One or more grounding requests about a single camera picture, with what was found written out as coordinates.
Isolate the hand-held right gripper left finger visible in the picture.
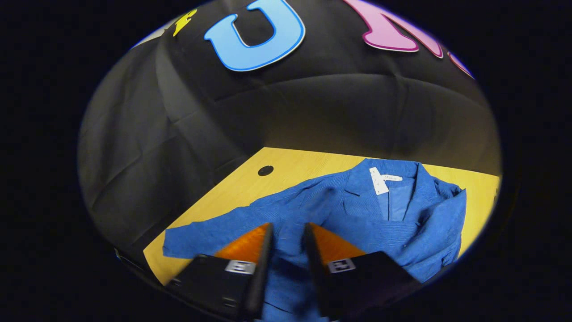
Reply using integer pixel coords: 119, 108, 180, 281
165, 222, 274, 322

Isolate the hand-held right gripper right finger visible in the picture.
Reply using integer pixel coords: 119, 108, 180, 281
302, 222, 423, 320

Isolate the blue corduroy shirt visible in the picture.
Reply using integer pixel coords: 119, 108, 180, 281
162, 157, 467, 322

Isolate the black backdrop cloth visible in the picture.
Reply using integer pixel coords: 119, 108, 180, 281
77, 0, 502, 269

